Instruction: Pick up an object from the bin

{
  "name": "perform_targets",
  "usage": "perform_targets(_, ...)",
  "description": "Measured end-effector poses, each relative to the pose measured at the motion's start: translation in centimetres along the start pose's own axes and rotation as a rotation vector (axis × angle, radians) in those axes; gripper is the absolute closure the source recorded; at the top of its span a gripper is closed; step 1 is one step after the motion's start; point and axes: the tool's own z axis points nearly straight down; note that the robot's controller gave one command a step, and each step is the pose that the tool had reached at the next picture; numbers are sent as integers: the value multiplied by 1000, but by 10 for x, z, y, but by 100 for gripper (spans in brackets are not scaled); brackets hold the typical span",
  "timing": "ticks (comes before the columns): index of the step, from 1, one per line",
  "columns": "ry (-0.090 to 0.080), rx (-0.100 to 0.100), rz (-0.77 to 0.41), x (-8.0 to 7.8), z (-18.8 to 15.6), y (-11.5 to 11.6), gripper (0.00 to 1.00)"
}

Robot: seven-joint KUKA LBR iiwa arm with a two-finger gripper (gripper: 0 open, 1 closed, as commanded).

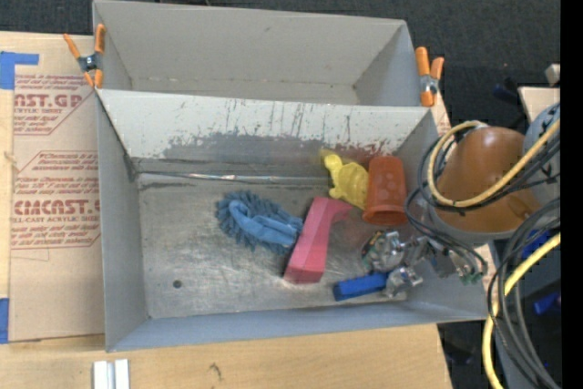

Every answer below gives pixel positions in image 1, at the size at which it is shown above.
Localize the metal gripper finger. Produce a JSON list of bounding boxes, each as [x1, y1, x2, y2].
[[362, 230, 404, 272], [384, 266, 424, 301]]

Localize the blue flat block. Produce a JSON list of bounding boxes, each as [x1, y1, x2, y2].
[[332, 271, 389, 302]]

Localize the orange plastic cup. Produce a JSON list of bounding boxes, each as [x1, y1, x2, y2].
[[362, 155, 409, 227]]

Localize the pink flat block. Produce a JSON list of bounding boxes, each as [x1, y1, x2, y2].
[[282, 196, 354, 285]]

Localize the yellow toy turtle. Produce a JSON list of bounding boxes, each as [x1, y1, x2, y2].
[[321, 149, 370, 210]]

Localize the blue chenille duster mitt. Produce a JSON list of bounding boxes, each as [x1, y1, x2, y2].
[[214, 189, 304, 255]]

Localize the grey metal bin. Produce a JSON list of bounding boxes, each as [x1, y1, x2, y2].
[[92, 0, 491, 353]]

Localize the brown cardboard board red print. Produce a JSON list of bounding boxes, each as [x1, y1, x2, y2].
[[0, 30, 107, 343]]

